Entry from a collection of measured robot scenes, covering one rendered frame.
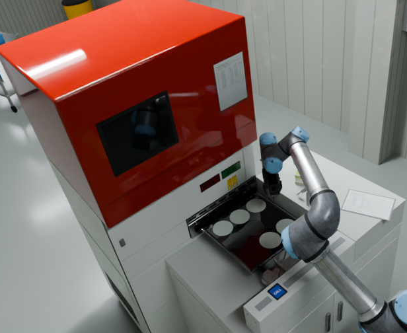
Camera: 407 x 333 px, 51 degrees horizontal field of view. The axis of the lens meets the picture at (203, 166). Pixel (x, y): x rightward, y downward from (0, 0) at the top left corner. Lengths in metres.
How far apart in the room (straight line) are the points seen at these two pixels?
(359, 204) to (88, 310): 1.95
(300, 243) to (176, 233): 0.74
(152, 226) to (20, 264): 1.92
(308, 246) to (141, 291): 0.96
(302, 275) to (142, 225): 0.71
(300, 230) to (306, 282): 0.33
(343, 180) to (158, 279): 1.03
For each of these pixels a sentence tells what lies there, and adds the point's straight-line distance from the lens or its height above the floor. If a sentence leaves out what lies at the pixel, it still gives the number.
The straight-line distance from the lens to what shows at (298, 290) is 1.79.
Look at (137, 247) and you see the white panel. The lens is 1.99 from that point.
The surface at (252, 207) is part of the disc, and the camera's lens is 2.18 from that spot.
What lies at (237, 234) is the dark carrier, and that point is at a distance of 2.06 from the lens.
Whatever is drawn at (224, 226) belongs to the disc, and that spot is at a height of 0.90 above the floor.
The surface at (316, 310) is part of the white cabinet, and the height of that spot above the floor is 0.72.
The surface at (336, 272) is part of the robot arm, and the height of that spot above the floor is 1.15.
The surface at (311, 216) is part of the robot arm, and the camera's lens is 1.52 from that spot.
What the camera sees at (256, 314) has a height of 0.96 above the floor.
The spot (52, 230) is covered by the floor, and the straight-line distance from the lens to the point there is 3.86.
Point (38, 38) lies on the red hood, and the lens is 2.08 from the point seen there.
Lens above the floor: 2.41
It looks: 38 degrees down
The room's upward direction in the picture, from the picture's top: 12 degrees counter-clockwise
